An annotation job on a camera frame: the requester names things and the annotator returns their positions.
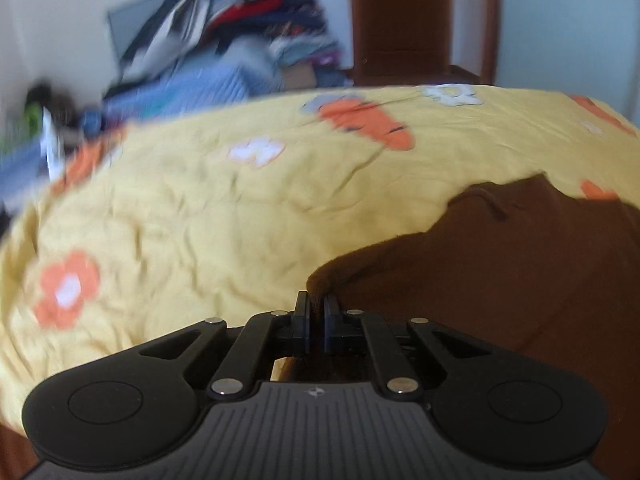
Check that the yellow carrot-print bed sheet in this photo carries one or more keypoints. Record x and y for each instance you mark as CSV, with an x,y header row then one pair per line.
x,y
225,213

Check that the blue striped fabric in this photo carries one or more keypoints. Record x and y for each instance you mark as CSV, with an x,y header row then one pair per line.
x,y
26,167

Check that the dark and green toy clutter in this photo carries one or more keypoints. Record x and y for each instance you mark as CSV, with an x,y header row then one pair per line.
x,y
58,103

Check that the grey flat screen panel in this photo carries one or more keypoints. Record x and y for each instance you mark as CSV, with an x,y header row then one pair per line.
x,y
125,20

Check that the brown small garment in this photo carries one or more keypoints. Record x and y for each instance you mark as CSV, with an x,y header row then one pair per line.
x,y
528,269

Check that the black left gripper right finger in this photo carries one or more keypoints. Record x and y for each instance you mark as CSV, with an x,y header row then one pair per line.
x,y
479,407

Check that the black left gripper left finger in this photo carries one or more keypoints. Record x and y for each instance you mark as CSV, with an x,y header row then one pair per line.
x,y
136,405

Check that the pile of assorted clothes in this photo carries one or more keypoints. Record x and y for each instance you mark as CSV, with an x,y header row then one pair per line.
x,y
188,33

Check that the brown wooden door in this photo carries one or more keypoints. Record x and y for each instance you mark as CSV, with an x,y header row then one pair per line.
x,y
425,41

